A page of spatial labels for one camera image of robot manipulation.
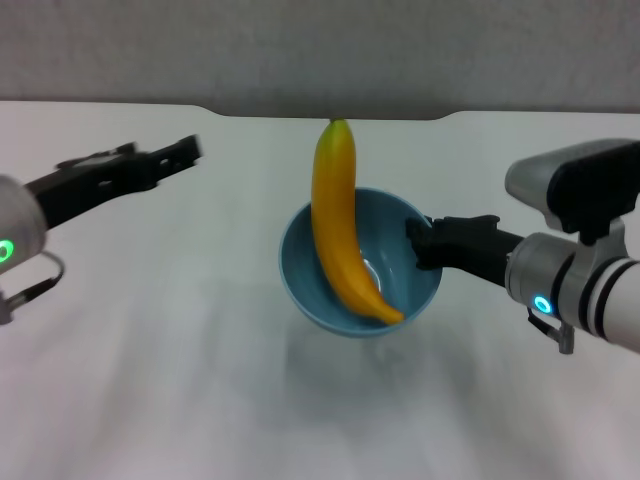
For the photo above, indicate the yellow banana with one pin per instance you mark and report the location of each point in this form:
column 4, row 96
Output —
column 335, row 225

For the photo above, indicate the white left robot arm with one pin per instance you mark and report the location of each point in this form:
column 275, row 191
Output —
column 20, row 225

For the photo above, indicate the blue bowl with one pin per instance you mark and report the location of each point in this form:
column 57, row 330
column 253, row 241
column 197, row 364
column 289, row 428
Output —
column 300, row 270

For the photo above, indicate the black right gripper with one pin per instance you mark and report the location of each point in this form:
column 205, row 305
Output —
column 475, row 252

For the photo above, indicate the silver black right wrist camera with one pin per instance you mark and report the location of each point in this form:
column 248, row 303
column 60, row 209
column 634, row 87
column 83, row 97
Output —
column 590, row 190

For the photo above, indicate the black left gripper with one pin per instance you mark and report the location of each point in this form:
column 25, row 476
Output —
column 85, row 190

